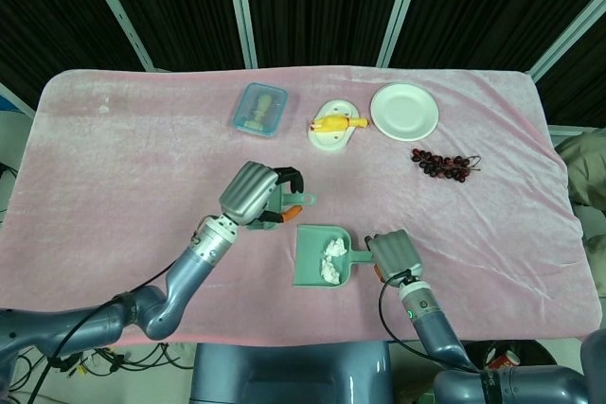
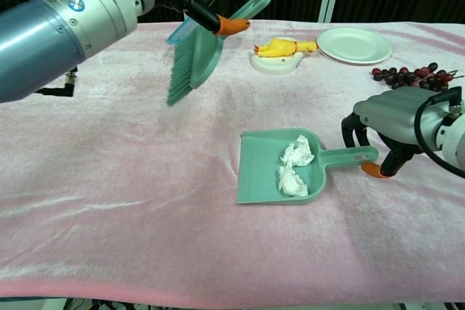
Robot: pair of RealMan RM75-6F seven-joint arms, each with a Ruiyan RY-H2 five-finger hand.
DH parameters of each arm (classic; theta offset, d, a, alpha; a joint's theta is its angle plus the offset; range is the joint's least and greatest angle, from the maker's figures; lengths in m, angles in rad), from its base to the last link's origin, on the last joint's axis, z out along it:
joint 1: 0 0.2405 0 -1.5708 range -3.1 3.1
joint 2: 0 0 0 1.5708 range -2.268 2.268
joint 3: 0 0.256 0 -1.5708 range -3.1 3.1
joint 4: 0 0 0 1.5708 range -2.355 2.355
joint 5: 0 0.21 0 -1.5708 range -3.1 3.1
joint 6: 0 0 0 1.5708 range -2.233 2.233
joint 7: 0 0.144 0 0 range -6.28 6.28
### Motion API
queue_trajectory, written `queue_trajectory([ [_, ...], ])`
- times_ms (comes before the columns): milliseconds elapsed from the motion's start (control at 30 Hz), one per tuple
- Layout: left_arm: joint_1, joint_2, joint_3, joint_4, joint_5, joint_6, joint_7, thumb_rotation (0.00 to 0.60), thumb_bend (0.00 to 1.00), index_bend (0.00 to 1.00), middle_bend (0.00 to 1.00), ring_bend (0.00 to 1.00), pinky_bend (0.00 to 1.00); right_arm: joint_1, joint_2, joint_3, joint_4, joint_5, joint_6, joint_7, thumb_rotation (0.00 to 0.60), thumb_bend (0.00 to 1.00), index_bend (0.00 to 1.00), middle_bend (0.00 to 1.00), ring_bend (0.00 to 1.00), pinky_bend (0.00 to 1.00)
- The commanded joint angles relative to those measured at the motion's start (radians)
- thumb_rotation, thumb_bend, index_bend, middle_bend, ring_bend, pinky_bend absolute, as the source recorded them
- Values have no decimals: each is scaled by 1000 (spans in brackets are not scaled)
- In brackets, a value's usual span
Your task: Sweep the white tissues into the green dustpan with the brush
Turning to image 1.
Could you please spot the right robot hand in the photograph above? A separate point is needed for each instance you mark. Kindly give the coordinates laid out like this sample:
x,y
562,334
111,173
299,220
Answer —
x,y
394,252

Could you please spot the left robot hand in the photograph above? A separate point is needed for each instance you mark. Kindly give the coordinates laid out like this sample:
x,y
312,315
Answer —
x,y
253,193

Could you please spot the green hand brush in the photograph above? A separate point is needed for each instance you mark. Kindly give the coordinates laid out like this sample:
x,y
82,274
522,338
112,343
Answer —
x,y
296,198

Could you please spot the white paper ball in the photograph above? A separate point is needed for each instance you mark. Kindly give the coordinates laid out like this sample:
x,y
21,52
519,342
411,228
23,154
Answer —
x,y
336,247
330,269

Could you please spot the green plastic dustpan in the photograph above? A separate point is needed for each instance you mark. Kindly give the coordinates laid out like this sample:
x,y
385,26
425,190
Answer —
x,y
312,257

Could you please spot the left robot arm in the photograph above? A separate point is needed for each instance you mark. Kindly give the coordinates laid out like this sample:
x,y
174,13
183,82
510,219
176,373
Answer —
x,y
142,290

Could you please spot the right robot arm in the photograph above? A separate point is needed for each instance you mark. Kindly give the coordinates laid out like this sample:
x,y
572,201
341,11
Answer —
x,y
450,347

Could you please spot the blue lidded plastic container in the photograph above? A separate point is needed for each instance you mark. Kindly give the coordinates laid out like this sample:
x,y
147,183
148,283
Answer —
x,y
260,111

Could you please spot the wooden stamp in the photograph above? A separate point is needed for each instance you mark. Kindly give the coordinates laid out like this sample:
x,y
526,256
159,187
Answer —
x,y
259,110

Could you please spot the dark red grape bunch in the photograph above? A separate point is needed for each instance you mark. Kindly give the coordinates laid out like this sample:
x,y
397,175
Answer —
x,y
440,165

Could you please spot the white oval soap dish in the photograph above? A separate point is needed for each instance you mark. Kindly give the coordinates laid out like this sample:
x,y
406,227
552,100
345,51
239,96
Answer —
x,y
333,132

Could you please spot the yellow rubber chicken toy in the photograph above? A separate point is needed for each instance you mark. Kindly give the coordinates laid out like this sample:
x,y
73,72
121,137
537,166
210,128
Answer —
x,y
333,123

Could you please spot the pink velvet tablecloth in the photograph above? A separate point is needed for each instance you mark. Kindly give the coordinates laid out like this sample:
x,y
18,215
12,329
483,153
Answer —
x,y
142,177

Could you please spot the white round plate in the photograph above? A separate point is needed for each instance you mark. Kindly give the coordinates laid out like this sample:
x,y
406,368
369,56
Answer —
x,y
404,111

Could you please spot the red printed can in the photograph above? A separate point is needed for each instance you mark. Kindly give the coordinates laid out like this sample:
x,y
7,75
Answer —
x,y
502,359

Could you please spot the blue-grey robot torso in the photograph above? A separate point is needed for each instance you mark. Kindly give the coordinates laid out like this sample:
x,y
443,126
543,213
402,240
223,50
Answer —
x,y
290,373

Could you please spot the beige cloth bundle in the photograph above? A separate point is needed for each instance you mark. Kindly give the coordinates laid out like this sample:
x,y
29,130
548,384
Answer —
x,y
584,163

